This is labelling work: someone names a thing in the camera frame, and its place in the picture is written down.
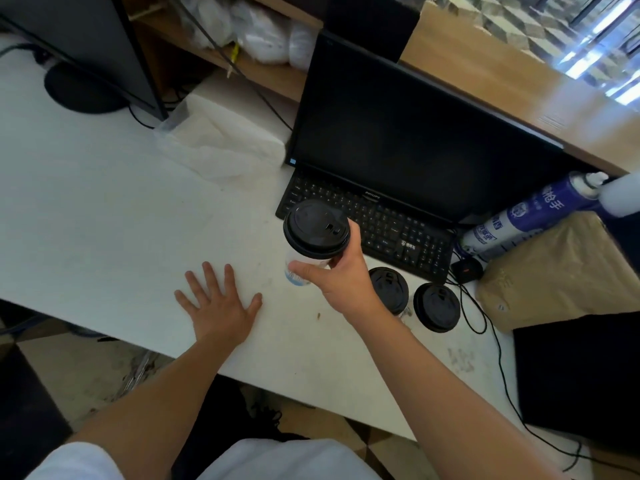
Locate person's left hand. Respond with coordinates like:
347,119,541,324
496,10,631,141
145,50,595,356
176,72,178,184
174,262,263,347

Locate person's right hand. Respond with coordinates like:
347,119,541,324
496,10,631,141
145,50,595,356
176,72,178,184
288,219,389,326

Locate paper cup with black lid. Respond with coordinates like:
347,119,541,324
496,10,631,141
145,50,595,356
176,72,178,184
369,267,410,316
413,282,461,334
283,199,351,287

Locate person's right forearm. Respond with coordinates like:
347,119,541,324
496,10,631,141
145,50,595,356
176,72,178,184
348,309,566,480

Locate person's left forearm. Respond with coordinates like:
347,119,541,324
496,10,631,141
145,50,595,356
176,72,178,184
67,339,248,480

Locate black computer keyboard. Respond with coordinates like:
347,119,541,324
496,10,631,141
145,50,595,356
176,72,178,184
275,170,455,285

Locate person's white shirt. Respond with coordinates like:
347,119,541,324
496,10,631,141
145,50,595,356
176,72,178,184
25,438,383,480

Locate black computer mouse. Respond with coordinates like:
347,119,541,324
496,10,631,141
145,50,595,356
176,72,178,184
450,257,484,284

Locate large black computer monitor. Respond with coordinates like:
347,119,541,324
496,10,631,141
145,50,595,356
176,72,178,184
285,29,601,228

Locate blue and white spray can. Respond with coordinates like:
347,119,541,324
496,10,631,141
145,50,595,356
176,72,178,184
457,171,610,259

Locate brown paper bag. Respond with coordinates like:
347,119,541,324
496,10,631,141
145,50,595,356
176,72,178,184
475,211,640,333

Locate white plastic bags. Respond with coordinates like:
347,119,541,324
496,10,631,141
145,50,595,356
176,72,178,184
177,0,319,71

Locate black speaker box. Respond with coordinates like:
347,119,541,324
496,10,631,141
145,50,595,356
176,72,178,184
324,0,422,64

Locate black monitor with round stand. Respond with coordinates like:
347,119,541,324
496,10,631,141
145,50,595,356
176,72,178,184
0,0,168,121

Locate wooden counter shelf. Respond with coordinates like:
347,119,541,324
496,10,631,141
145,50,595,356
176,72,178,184
120,0,640,176

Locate black mouse cable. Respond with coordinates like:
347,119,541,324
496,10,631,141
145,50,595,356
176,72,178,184
446,255,640,476

